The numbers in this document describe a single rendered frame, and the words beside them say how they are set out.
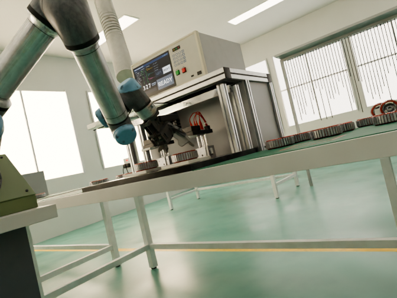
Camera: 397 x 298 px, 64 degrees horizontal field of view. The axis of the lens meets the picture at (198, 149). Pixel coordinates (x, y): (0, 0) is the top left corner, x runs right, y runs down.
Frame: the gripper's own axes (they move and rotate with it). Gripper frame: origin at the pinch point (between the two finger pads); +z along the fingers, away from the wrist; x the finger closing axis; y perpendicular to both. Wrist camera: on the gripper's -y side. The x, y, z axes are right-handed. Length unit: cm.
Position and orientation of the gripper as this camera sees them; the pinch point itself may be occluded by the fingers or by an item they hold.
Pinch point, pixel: (181, 149)
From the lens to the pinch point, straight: 132.6
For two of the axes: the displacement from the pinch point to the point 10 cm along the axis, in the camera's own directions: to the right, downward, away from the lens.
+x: 7.7, -1.9, -6.1
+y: -3.5, 6.7, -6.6
